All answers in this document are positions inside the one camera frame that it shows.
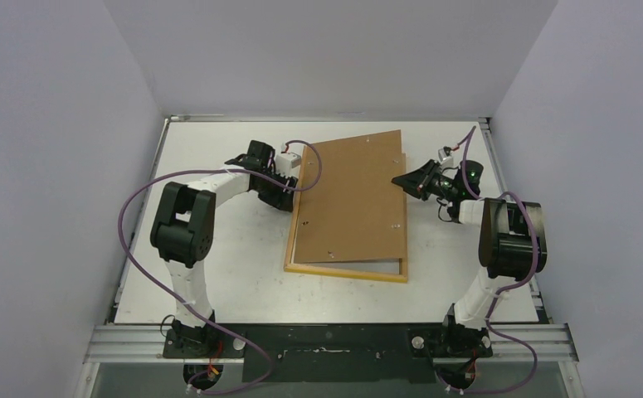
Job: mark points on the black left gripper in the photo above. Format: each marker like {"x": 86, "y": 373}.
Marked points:
{"x": 282, "y": 200}

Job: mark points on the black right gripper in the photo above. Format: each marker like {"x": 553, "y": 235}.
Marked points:
{"x": 426, "y": 180}

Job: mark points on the brown cardboard backing board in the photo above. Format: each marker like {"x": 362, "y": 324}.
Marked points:
{"x": 350, "y": 210}

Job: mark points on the yellow wooden picture frame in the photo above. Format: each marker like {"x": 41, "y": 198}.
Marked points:
{"x": 290, "y": 265}

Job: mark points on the printed building photo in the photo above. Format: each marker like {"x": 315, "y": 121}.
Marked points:
{"x": 387, "y": 266}

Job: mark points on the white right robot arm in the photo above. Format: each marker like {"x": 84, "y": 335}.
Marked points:
{"x": 512, "y": 243}

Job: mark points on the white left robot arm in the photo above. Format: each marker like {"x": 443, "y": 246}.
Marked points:
{"x": 183, "y": 226}

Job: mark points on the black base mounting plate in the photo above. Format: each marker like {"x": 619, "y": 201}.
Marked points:
{"x": 336, "y": 353}

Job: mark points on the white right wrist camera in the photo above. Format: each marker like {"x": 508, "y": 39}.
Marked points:
{"x": 445, "y": 158}

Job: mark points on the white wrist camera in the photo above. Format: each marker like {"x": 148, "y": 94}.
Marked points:
{"x": 445, "y": 158}
{"x": 286, "y": 161}

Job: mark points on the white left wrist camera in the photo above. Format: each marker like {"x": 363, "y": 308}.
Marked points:
{"x": 286, "y": 161}

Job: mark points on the aluminium front rail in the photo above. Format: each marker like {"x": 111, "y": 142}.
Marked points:
{"x": 145, "y": 344}

